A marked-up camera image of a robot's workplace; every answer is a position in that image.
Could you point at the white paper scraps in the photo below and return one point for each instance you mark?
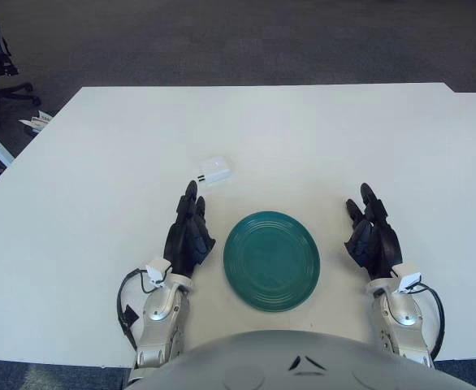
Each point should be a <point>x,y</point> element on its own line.
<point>37,121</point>

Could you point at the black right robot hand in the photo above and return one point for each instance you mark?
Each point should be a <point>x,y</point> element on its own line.
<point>386,248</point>

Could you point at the green ribbed plate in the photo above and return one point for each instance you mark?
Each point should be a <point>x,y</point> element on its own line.
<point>271,262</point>

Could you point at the grey robot torso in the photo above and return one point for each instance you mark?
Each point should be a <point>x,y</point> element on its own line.
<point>303,365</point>

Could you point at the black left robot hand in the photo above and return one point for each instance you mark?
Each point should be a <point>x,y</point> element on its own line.
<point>185,243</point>

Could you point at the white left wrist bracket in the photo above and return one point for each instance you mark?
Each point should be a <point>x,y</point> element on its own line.
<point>157,270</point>

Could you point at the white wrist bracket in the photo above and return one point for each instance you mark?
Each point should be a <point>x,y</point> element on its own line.
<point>157,270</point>
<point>408,280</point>

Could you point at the white charger block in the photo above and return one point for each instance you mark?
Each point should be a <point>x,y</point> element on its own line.
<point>215,166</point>

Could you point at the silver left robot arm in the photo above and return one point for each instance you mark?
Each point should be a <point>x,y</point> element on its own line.
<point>161,317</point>

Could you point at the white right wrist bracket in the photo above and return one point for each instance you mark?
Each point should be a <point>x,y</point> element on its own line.
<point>408,280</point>

